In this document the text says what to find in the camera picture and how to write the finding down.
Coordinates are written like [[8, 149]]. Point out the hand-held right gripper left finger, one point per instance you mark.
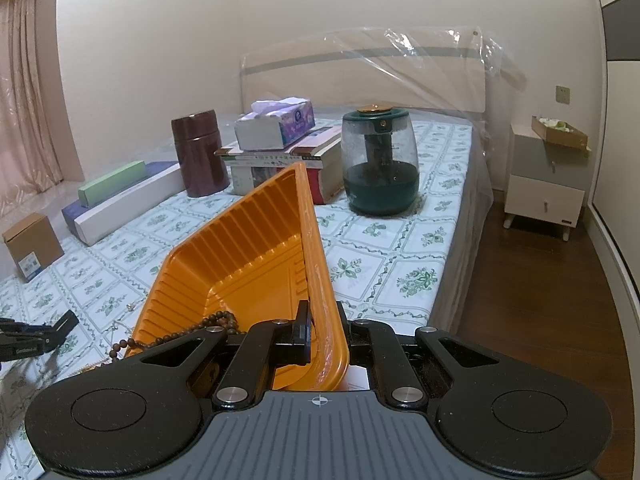
[[304, 335]]

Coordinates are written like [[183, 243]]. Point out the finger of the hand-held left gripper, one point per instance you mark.
[[62, 329]]

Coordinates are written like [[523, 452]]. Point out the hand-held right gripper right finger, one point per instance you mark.
[[360, 342]]

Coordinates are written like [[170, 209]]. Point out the orange plastic tray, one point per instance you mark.
[[240, 255]]

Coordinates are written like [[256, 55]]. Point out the brown cardboard box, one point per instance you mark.
[[32, 247]]

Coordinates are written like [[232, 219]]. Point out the grey bed base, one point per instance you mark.
[[462, 260]]

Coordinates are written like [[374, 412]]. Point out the blue and white long box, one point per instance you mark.
[[125, 210]]

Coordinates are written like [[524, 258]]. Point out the long green box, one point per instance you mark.
[[110, 185]]

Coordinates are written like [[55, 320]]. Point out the thick red white book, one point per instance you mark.
[[327, 175]]

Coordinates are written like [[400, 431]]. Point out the dark green humidifier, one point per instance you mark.
[[380, 170]]

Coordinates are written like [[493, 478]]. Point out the maroon cylindrical canister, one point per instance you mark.
[[200, 155]]

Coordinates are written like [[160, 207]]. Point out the white tissue box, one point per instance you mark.
[[270, 127]]

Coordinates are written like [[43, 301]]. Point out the pink curtain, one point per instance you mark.
[[30, 100]]

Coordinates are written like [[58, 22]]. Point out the white grey bedside table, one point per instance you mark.
[[545, 190]]

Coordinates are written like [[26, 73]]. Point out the beige bed headboard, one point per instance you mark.
[[350, 75]]

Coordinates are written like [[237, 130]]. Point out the flat open cardboard box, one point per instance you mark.
[[560, 135]]

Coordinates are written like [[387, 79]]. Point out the clear plastic wrap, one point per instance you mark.
[[450, 60]]

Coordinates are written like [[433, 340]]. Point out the white wardrobe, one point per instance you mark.
[[620, 110]]

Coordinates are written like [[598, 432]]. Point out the beige wall socket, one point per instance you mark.
[[563, 94]]

